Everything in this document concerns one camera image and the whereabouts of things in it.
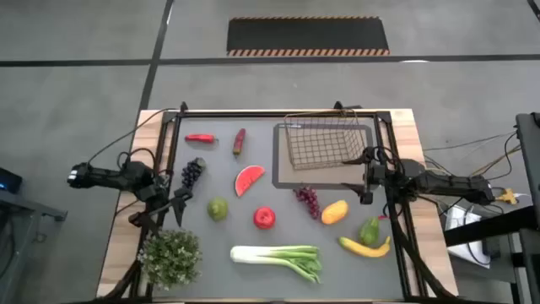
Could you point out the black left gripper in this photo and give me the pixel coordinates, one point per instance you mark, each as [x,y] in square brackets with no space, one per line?
[162,204]

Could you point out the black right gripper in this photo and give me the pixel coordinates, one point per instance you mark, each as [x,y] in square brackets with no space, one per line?
[373,177]

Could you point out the yellow orange mango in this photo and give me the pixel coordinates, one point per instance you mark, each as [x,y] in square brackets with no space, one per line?
[335,212]

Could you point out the dark purple grape bunch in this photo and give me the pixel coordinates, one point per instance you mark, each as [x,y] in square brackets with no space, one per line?
[192,171]

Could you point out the green pear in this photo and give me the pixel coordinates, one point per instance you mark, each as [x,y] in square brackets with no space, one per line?
[217,209]

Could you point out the red grape bunch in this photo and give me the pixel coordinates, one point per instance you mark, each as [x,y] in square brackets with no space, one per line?
[309,200]

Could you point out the yellow banana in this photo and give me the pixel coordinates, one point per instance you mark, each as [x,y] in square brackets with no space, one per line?
[365,251]

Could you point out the bright red chili pepper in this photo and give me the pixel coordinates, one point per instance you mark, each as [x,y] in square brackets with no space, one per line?
[200,138]

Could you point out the watermelon slice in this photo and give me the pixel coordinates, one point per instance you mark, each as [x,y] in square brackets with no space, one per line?
[249,179]

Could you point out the red apple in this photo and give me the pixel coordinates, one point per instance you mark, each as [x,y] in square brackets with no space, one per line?
[264,218]

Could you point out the dark red pepper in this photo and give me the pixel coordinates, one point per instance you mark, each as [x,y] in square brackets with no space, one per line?
[239,141]

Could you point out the green white leek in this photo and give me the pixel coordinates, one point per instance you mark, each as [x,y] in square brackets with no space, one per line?
[270,255]

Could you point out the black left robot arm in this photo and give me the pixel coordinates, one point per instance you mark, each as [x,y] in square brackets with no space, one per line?
[109,177]

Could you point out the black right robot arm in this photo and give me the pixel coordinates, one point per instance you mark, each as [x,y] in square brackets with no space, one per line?
[447,186]

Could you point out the tan placemat with grey border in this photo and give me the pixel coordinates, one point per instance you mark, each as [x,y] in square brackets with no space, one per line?
[320,179]

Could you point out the small potted green plant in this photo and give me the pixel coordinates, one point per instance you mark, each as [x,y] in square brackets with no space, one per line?
[171,258]

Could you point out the green bell pepper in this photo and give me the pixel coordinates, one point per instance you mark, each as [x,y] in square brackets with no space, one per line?
[369,231]

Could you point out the white paper sheet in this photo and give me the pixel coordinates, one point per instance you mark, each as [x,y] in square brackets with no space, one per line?
[457,219]

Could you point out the grey side table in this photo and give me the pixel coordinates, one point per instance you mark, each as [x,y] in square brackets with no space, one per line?
[17,219]

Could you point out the black hazard-striped floor mat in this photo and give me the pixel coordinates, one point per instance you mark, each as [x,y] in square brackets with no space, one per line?
[308,36]

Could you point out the yellow power splitter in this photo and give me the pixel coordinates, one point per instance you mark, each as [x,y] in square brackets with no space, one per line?
[506,196]

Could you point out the black device with blue light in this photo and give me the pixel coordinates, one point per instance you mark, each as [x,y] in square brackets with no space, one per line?
[8,181]

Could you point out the dark grey desk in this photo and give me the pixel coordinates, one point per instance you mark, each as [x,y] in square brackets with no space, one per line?
[529,148]

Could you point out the black metal table frame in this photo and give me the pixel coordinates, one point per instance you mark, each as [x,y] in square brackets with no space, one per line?
[278,114]

